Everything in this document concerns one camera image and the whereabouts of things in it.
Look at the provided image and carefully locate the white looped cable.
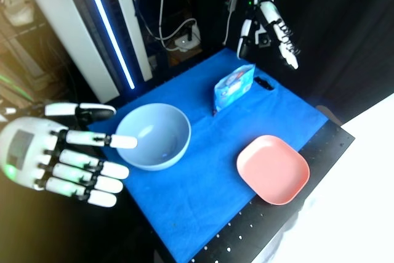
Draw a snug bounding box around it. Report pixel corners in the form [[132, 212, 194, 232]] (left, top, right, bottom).
[[131, 0, 199, 42]]

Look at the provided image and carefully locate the blue snack packet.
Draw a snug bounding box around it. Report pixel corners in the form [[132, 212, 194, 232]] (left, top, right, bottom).
[[213, 63, 256, 113]]

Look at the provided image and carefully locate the blue cloth table cover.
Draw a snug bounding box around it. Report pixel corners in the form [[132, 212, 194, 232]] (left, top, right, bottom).
[[87, 47, 337, 263]]

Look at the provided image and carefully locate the white robot body column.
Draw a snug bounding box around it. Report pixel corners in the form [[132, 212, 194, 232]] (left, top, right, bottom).
[[17, 0, 154, 104]]

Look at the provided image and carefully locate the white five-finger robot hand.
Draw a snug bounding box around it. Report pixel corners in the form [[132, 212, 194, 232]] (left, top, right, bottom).
[[236, 0, 301, 70], [0, 102, 139, 208]]

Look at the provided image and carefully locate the light blue plastic bowl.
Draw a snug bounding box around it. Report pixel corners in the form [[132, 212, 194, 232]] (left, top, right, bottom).
[[115, 102, 192, 172]]

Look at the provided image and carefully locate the white power strip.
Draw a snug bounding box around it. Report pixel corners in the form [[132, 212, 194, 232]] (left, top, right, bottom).
[[172, 35, 203, 53]]

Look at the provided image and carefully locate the white crumpled bag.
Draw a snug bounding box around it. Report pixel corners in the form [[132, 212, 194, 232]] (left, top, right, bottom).
[[0, 0, 34, 26]]

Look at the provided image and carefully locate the white hanging cable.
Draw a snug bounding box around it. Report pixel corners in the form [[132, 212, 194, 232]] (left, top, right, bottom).
[[222, 0, 239, 46]]

